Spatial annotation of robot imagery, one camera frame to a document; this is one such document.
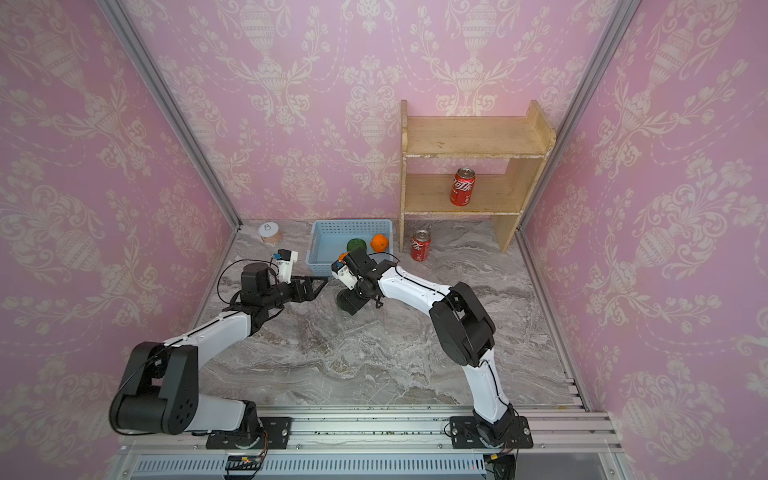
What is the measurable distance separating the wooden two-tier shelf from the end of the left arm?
1.22 feet

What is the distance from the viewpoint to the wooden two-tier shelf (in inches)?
31.9

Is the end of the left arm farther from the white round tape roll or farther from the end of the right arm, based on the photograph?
the white round tape roll

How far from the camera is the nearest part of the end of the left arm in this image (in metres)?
0.78

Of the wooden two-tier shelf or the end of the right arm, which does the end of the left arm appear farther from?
the wooden two-tier shelf
